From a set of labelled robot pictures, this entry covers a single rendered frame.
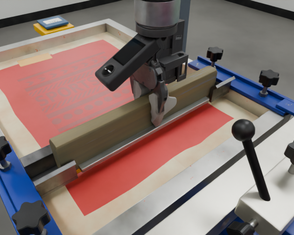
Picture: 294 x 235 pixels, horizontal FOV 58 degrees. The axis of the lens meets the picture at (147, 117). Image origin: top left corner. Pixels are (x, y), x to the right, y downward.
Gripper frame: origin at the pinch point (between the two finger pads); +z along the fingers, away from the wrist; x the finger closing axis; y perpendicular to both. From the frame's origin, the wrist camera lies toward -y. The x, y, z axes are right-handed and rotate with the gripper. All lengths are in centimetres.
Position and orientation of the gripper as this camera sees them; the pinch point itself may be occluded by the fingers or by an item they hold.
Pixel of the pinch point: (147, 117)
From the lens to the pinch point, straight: 57.0
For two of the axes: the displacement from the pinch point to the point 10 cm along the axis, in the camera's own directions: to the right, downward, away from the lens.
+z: 0.0, 7.7, 6.4
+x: -6.3, -5.0, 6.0
